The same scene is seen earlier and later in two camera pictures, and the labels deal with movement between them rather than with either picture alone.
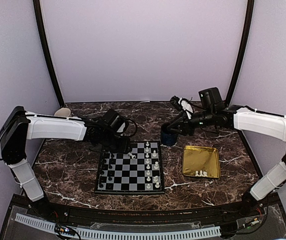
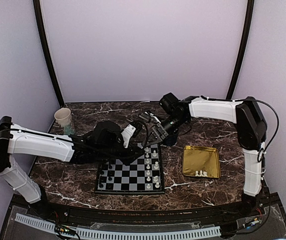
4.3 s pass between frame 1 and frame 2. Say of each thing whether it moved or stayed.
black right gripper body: moved
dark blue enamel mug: stayed
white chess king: stayed
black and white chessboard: stayed
